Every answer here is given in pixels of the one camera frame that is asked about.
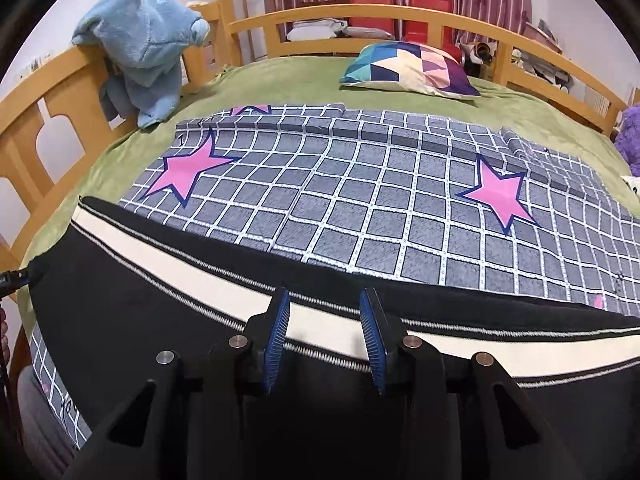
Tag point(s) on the white folded bedding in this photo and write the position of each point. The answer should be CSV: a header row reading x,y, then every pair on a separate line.
x,y
317,29

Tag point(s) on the wooden bed frame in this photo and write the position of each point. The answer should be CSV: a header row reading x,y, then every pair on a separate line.
x,y
60,95

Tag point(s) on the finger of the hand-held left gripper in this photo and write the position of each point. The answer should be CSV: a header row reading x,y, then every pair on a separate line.
x,y
15,281

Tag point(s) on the wooden pole rack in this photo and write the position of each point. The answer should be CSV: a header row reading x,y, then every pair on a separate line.
x,y
250,10

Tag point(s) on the purple plush toy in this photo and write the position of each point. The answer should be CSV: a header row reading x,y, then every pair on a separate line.
x,y
631,135

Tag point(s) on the red chair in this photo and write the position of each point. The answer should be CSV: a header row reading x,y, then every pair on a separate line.
x,y
370,15
427,22

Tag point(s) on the blue plush elephant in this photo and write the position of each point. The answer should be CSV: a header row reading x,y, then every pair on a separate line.
x,y
142,45

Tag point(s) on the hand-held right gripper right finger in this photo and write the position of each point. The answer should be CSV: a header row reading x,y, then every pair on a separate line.
x,y
372,340

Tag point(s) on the grey cloth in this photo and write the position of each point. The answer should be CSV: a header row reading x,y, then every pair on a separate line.
x,y
42,425

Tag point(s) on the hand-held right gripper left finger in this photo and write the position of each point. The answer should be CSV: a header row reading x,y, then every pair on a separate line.
x,y
278,340

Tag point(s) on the grey checked blanket with stars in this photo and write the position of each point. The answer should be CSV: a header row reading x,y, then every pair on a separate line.
x,y
350,195

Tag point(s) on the green bed sheet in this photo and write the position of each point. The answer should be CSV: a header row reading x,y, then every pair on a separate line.
x,y
295,80

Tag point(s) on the white radiator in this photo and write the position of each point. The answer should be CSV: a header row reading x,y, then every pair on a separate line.
x,y
597,100

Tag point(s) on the colourful geometric pillow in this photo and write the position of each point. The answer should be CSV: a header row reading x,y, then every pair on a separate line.
x,y
410,67

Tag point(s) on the black pants with cream stripe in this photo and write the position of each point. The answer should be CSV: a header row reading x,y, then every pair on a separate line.
x,y
150,300

